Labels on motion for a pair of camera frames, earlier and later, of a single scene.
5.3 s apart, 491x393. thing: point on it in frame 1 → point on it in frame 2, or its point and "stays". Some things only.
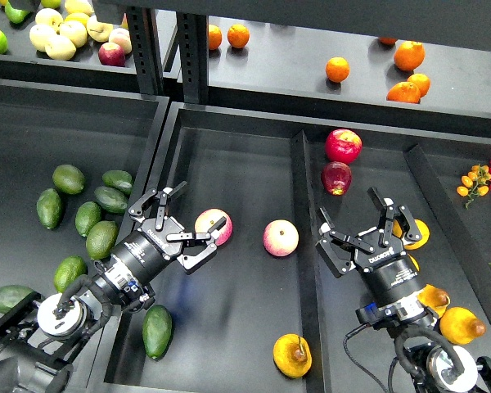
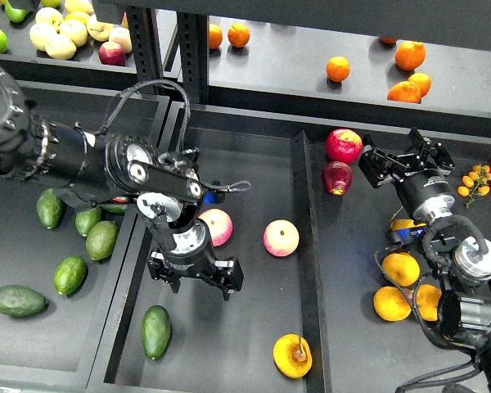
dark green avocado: x=157 y=330 stays
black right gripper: x=387 y=270 → x=421 y=175
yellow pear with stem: x=292 y=355 stays
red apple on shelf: x=112 y=54 stays
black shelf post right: x=193 y=53 stays
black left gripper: x=143 y=253 → x=193 y=253
